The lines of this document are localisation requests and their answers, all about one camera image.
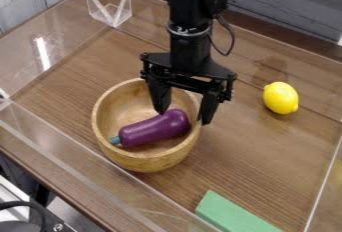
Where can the brown wooden bowl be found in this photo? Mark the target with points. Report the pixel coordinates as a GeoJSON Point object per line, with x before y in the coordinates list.
{"type": "Point", "coordinates": [125, 105]}

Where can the yellow toy lemon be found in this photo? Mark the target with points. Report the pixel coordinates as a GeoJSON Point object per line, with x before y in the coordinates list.
{"type": "Point", "coordinates": [281, 98]}

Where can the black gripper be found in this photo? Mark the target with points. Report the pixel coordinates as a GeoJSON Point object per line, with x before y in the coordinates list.
{"type": "Point", "coordinates": [186, 67]}

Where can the purple toy eggplant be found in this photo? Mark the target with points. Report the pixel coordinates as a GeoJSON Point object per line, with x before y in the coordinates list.
{"type": "Point", "coordinates": [165, 126]}

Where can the clear acrylic tray wall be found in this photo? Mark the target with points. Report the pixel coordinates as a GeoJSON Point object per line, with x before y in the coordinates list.
{"type": "Point", "coordinates": [265, 160]}

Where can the clear acrylic corner bracket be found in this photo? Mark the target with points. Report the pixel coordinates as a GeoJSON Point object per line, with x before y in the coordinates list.
{"type": "Point", "coordinates": [110, 14]}

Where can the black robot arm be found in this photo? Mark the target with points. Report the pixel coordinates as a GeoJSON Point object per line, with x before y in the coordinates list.
{"type": "Point", "coordinates": [193, 16]}

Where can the green rectangular block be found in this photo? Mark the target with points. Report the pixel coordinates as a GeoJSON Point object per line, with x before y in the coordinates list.
{"type": "Point", "coordinates": [229, 217]}

